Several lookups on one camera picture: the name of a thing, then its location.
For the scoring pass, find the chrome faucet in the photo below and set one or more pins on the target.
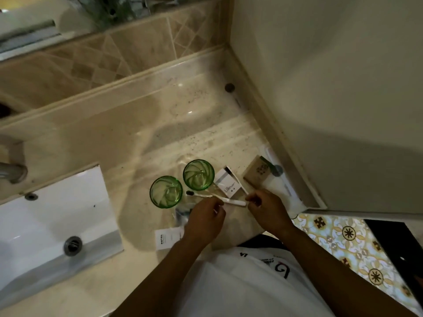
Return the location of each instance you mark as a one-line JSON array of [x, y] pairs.
[[13, 173]]

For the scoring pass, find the green glass cup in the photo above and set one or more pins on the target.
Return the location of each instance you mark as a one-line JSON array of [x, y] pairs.
[[198, 175], [166, 192]]

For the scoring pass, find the person's right hand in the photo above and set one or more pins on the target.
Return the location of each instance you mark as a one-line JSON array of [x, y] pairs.
[[272, 214]]

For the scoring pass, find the black floor mat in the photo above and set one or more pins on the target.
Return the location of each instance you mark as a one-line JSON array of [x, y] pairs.
[[396, 247]]

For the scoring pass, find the person's left forearm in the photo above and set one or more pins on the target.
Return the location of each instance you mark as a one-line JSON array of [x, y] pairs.
[[162, 280]]

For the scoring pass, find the brown soap box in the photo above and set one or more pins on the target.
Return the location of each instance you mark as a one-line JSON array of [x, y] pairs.
[[256, 171]]

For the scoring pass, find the person's white shirt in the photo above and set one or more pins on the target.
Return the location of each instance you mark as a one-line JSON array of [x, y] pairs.
[[244, 287]]

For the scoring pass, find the white sink basin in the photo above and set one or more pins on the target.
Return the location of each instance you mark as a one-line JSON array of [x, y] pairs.
[[49, 227]]

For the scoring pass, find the clear packet with round sticker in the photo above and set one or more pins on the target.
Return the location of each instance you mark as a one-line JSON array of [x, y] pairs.
[[277, 170], [229, 87]]

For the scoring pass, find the white hotel box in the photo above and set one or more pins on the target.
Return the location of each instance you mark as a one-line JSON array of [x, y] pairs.
[[224, 184], [168, 238]]

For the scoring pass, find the person's left hand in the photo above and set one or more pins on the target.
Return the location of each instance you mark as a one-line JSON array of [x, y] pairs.
[[205, 224]]

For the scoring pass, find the person's black shorts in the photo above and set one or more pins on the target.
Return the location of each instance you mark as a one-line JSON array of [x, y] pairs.
[[261, 241]]

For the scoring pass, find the wall mirror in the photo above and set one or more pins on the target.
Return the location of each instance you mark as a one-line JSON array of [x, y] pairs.
[[66, 16]]

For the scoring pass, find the person's right forearm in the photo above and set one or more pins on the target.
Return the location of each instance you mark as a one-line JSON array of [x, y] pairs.
[[337, 277]]

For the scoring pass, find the clear packet with black label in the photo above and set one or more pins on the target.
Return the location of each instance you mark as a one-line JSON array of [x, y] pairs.
[[183, 214]]

